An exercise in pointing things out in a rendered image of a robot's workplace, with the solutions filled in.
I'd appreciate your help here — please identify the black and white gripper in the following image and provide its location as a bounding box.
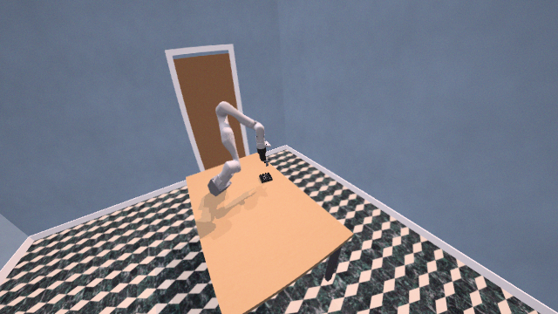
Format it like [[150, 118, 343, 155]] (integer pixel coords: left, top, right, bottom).
[[256, 141, 270, 167]]

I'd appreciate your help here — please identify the black knob box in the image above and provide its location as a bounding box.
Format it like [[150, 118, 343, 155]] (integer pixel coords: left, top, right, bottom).
[[259, 172, 273, 183]]

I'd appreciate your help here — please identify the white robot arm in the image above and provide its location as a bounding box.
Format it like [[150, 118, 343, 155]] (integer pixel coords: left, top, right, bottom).
[[215, 101, 265, 186]]

